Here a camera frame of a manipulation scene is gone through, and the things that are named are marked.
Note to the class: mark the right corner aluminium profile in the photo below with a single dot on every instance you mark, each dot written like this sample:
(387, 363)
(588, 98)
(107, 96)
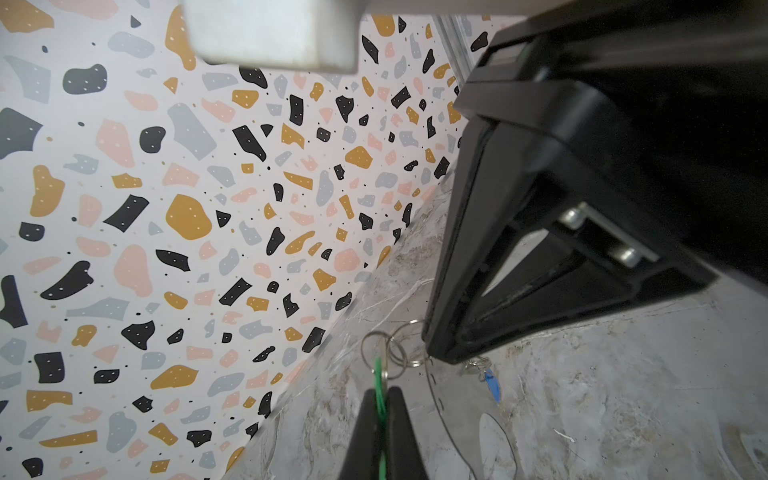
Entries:
(451, 34)

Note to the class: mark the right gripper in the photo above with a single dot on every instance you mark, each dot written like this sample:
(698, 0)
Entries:
(673, 94)

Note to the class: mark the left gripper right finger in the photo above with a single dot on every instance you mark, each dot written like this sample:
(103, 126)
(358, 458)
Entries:
(403, 457)

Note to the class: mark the blue capped key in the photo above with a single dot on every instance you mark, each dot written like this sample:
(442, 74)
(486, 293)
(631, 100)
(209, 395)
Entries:
(493, 385)

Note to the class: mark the green capped key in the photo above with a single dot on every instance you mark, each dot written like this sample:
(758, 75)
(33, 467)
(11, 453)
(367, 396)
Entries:
(381, 410)

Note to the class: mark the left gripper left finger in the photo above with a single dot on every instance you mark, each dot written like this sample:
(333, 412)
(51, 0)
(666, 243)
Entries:
(362, 458)

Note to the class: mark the metal keyring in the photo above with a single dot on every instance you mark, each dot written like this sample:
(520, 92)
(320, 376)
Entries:
(394, 352)

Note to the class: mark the translucent keyring tag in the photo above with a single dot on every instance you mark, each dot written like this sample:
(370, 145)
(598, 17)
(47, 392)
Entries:
(472, 419)

